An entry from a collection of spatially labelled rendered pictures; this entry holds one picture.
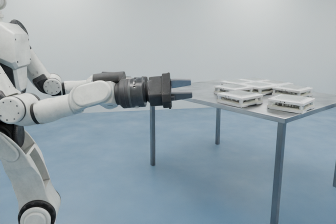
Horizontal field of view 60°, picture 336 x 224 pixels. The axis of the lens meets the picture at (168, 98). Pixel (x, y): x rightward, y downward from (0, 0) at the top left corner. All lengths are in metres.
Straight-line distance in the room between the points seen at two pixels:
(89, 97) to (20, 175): 0.55
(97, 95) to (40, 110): 0.18
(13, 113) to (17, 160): 0.36
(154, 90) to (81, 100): 0.21
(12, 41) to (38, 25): 4.37
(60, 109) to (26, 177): 0.47
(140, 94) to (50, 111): 0.27
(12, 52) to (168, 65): 4.51
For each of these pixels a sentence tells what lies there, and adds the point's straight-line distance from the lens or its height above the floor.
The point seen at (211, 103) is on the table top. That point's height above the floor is 0.82.
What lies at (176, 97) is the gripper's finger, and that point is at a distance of 0.84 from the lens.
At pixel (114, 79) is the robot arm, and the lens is 0.88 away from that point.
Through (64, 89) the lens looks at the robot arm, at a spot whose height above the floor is 1.08.
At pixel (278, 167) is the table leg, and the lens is 2.09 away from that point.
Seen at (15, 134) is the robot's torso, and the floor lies 0.95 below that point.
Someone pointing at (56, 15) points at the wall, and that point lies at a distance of 5.46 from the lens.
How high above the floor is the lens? 1.30
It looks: 11 degrees down
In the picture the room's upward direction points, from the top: straight up
